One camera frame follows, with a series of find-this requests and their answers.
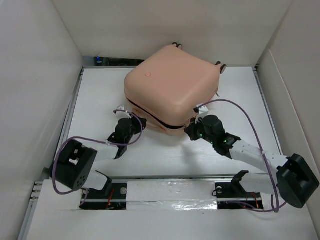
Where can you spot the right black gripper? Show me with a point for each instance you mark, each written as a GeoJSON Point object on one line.
{"type": "Point", "coordinates": [191, 129]}

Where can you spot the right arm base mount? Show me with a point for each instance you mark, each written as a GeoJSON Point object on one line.
{"type": "Point", "coordinates": [232, 196]}

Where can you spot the pink hard-shell suitcase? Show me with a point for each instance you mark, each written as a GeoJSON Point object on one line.
{"type": "Point", "coordinates": [166, 87]}

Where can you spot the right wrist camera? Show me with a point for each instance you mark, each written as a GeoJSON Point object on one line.
{"type": "Point", "coordinates": [201, 111]}

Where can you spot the background electronics box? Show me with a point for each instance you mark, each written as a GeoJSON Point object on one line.
{"type": "Point", "coordinates": [98, 61]}

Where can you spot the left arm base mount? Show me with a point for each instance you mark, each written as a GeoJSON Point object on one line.
{"type": "Point", "coordinates": [101, 193]}

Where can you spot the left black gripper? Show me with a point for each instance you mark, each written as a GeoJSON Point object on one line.
{"type": "Point", "coordinates": [136, 123]}

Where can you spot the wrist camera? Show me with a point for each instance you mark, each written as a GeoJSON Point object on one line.
{"type": "Point", "coordinates": [121, 112]}
{"type": "Point", "coordinates": [201, 111]}

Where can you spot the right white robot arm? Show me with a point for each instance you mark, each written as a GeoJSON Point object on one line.
{"type": "Point", "coordinates": [288, 177]}

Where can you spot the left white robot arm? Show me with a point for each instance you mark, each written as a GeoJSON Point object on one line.
{"type": "Point", "coordinates": [73, 162]}

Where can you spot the aluminium rail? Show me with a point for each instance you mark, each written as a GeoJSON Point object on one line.
{"type": "Point", "coordinates": [171, 190]}

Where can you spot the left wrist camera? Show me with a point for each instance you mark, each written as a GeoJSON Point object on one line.
{"type": "Point", "coordinates": [121, 112]}

